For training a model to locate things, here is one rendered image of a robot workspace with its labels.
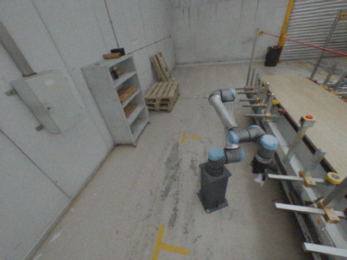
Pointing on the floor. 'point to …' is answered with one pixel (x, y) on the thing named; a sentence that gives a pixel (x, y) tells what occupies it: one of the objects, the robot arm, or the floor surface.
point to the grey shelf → (113, 113)
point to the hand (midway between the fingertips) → (259, 177)
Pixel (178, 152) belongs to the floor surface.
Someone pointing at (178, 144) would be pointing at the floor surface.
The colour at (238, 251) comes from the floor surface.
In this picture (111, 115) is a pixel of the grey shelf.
